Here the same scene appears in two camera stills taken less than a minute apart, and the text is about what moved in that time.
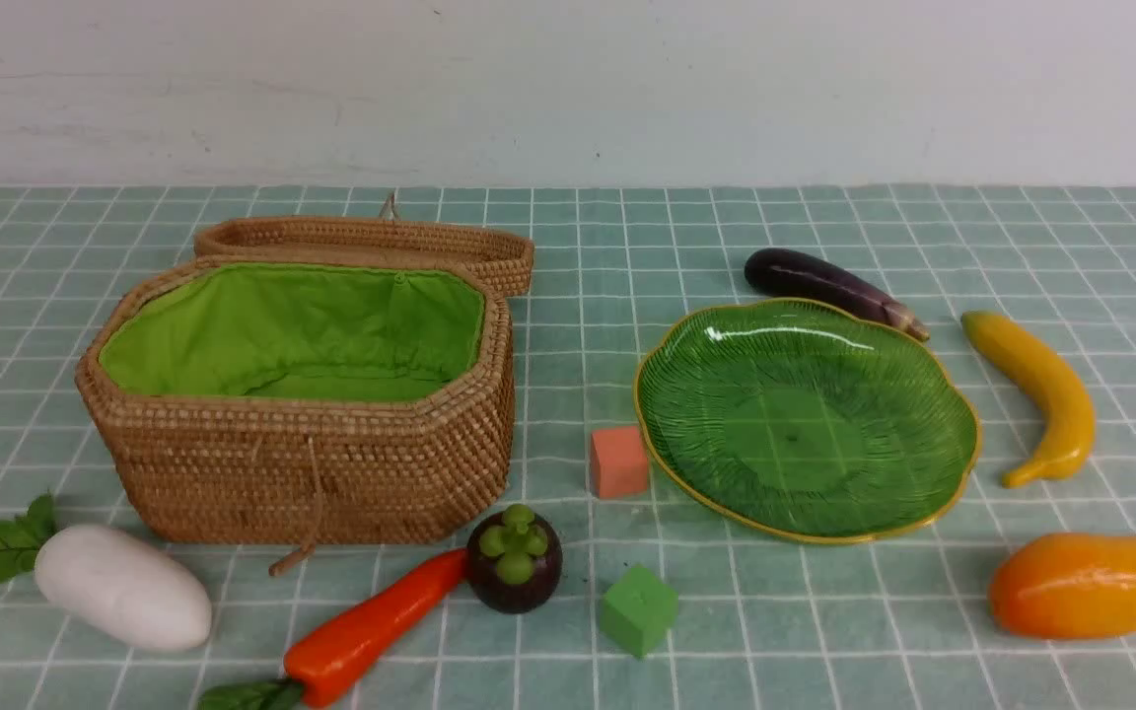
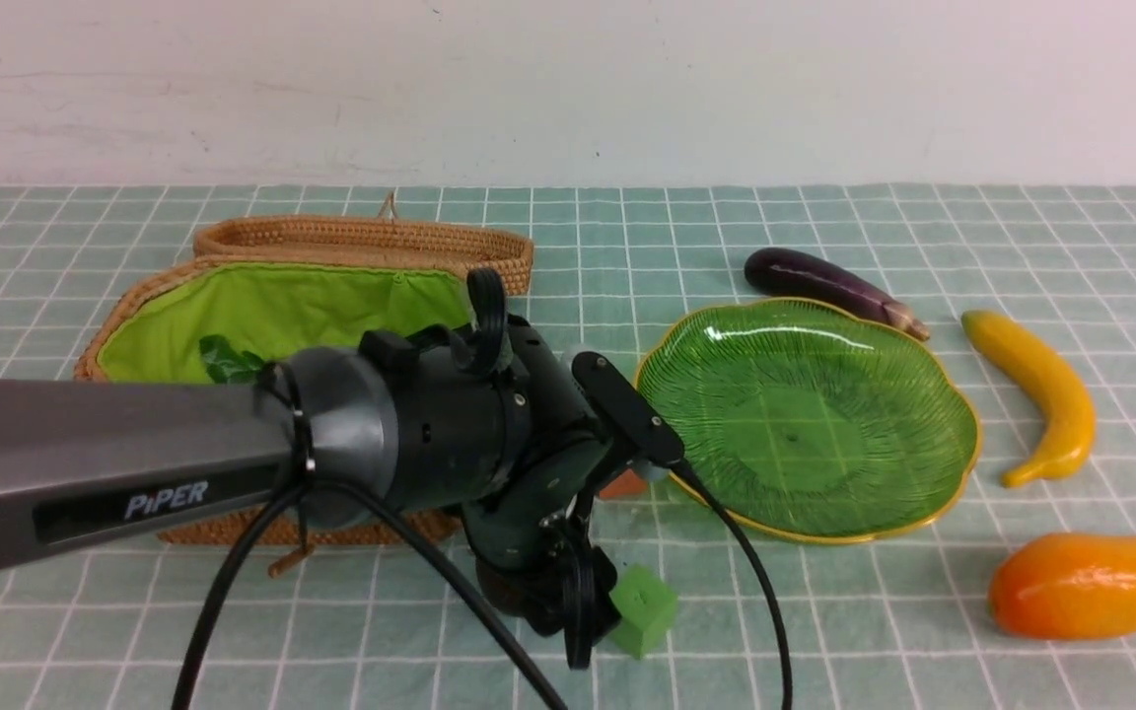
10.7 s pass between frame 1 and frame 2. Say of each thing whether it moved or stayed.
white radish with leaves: moved
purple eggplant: stayed
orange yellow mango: stayed
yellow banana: stayed
